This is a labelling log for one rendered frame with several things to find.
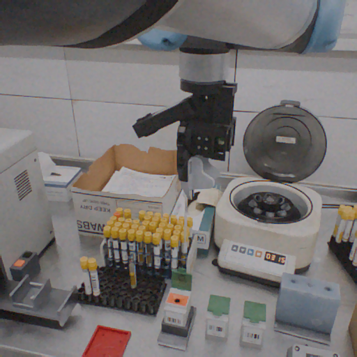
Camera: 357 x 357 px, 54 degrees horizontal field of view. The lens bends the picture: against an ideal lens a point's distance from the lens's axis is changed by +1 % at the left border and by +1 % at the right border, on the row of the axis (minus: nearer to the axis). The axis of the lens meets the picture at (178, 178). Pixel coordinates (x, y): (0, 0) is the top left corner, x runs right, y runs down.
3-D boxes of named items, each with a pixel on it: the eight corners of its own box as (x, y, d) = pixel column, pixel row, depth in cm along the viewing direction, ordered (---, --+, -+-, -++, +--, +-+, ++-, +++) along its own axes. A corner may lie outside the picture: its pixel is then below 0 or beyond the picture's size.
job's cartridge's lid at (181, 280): (171, 267, 65) (172, 266, 66) (171, 288, 67) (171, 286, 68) (192, 271, 64) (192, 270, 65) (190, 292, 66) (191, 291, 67)
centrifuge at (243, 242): (200, 268, 83) (202, 224, 77) (232, 204, 107) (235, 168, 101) (307, 298, 75) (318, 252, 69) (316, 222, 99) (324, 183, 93)
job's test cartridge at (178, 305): (164, 330, 66) (163, 306, 63) (171, 310, 70) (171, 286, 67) (185, 335, 65) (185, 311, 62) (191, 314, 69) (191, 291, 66)
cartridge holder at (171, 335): (157, 344, 65) (156, 330, 64) (171, 306, 73) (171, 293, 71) (185, 351, 64) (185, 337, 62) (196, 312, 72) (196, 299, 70)
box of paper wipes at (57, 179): (0, 195, 112) (-10, 159, 106) (21, 178, 122) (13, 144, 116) (68, 201, 108) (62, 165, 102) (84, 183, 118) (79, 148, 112)
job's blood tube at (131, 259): (130, 295, 75) (126, 259, 70) (132, 291, 76) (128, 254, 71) (135, 296, 75) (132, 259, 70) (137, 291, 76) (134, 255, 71)
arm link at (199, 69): (171, 52, 50) (189, 45, 57) (171, 85, 52) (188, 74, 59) (223, 56, 48) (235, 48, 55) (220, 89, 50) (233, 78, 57)
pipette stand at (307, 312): (273, 330, 68) (280, 292, 63) (276, 302, 74) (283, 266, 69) (330, 345, 65) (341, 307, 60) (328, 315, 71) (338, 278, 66)
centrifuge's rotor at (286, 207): (229, 232, 86) (231, 207, 83) (243, 201, 99) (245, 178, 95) (295, 247, 81) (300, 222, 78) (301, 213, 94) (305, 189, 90)
